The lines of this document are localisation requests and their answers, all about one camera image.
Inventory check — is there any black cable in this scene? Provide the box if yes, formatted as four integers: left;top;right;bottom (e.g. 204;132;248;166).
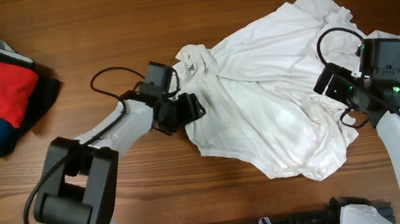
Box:
313;20;400;224
6;58;197;224

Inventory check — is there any grey folded garment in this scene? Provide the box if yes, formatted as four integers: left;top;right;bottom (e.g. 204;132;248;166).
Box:
0;40;15;53

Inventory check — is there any black folded garment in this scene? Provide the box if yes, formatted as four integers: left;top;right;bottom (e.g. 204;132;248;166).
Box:
0;21;69;158

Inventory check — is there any right black cable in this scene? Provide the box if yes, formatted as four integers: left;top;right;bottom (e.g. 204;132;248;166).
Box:
313;20;400;224

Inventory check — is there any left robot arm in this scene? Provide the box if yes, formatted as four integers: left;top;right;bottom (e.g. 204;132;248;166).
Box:
33;90;206;224

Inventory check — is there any left black cable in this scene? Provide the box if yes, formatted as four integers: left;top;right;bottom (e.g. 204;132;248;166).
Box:
6;58;197;224

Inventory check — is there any white t-shirt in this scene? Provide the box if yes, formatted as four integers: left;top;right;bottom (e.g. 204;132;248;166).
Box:
164;0;400;198

